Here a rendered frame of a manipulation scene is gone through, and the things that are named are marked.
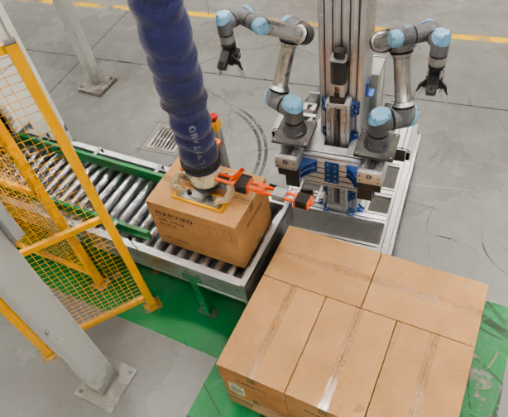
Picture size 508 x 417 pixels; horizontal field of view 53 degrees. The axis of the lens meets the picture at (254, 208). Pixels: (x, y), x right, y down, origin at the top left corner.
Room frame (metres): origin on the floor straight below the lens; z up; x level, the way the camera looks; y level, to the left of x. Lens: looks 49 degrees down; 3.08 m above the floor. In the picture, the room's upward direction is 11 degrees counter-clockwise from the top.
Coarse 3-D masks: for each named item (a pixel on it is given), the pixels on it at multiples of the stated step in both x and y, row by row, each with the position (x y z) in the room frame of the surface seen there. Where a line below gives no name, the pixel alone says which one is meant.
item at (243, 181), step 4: (240, 176) 1.96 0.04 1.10; (244, 176) 1.95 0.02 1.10; (248, 176) 1.94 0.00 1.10; (236, 180) 1.92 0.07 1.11; (240, 180) 1.93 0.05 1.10; (244, 180) 1.92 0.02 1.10; (248, 180) 1.91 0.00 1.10; (252, 180) 1.92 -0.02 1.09; (236, 184) 1.91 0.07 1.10; (240, 184) 1.90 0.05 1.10; (244, 184) 1.90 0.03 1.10; (248, 184) 1.88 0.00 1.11; (236, 188) 1.90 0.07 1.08; (240, 188) 1.87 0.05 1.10; (244, 188) 1.86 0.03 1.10; (240, 192) 1.87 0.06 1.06; (244, 192) 1.86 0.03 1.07; (248, 192) 1.87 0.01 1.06
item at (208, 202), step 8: (176, 192) 2.05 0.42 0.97; (184, 192) 2.04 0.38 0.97; (192, 192) 2.02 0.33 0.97; (184, 200) 1.98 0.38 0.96; (192, 200) 1.97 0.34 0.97; (200, 200) 1.95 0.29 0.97; (208, 200) 1.93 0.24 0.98; (208, 208) 1.89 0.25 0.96; (216, 208) 1.87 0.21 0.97; (224, 208) 1.86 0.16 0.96
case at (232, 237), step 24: (168, 192) 2.08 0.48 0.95; (216, 192) 2.01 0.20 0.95; (168, 216) 1.98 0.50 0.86; (192, 216) 1.88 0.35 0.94; (216, 216) 1.83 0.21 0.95; (240, 216) 1.80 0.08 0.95; (264, 216) 1.98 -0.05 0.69; (168, 240) 2.02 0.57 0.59; (192, 240) 1.91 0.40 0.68; (216, 240) 1.81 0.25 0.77; (240, 240) 1.74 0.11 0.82; (240, 264) 1.74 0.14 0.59
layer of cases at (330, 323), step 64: (320, 256) 1.71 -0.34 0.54; (384, 256) 1.63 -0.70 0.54; (256, 320) 1.37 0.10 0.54; (320, 320) 1.30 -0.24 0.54; (384, 320) 1.23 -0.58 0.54; (448, 320) 1.17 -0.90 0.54; (256, 384) 1.04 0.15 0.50; (320, 384) 0.96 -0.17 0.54; (384, 384) 0.90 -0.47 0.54; (448, 384) 0.84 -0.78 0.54
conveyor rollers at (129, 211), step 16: (32, 160) 3.12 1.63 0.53; (48, 160) 3.06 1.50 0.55; (64, 160) 3.03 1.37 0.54; (0, 176) 2.97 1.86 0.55; (16, 176) 2.96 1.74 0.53; (96, 176) 2.78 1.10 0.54; (112, 176) 2.78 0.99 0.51; (128, 176) 2.71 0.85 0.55; (48, 192) 2.73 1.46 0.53; (80, 192) 2.64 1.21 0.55; (128, 192) 2.55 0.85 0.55; (144, 192) 2.53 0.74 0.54; (128, 208) 2.39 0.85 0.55; (144, 208) 2.37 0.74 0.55; (144, 224) 2.22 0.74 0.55; (272, 224) 2.02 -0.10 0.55; (144, 240) 2.09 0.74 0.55; (160, 240) 2.07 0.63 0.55; (192, 256) 1.89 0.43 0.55; (208, 256) 1.86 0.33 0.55
